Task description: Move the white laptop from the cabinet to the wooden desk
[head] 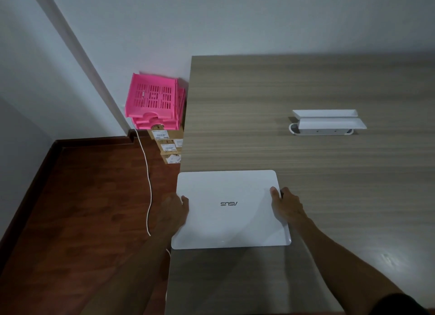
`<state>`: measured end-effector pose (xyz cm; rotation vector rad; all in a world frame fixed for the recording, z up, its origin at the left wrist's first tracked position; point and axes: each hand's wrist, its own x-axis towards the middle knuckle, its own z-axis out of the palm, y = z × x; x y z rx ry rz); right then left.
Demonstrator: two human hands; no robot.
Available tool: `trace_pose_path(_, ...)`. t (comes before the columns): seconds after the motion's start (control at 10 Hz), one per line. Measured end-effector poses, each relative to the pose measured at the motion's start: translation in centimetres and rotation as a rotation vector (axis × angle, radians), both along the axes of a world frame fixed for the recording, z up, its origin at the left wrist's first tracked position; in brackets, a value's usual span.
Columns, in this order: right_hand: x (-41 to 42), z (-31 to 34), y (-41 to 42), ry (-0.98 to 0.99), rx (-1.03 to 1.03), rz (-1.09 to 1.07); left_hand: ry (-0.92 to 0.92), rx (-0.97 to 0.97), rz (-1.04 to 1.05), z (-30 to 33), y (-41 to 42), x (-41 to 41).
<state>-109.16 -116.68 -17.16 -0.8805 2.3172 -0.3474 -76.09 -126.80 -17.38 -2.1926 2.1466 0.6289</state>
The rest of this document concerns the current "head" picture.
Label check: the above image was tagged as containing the person's black sleeve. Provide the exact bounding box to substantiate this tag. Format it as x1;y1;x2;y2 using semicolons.
368;292;431;315

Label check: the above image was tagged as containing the white cable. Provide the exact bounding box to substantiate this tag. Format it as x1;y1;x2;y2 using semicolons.
133;127;172;302

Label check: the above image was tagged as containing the cardboard box with white label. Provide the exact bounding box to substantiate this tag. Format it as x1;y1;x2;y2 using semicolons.
162;151;183;165
147;127;184;141
159;138;184;153

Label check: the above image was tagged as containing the wooden table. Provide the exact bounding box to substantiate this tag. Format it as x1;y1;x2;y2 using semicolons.
164;54;435;315

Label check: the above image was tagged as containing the person's left hand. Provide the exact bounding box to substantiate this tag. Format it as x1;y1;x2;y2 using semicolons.
159;193;190;238

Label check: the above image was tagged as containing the person's right hand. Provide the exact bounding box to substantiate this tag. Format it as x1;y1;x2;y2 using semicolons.
269;186;309;228

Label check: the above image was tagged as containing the pink plastic basket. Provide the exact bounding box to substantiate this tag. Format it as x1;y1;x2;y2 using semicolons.
125;72;179;120
130;86;187;132

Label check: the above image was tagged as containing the white laptop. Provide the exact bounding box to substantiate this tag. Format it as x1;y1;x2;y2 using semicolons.
170;170;292;251

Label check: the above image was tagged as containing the white laptop stand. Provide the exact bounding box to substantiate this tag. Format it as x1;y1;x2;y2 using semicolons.
288;108;368;137

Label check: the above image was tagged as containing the person's left forearm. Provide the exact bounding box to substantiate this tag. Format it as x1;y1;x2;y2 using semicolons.
81;223;181;315

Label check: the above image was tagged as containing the person's right forearm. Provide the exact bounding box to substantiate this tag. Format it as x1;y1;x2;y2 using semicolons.
291;217;407;315

